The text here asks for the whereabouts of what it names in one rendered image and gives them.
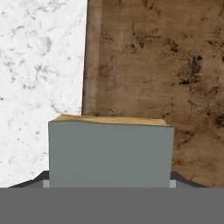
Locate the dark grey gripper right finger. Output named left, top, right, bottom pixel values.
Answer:
left=169, top=171, right=208, bottom=189

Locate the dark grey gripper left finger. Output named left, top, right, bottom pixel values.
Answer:
left=8, top=170, right=51, bottom=189

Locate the yellow and grey sponge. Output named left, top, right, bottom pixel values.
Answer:
left=47, top=113, right=175, bottom=189

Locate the brown wooden cutting board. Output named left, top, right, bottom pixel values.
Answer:
left=80, top=0, right=224, bottom=188

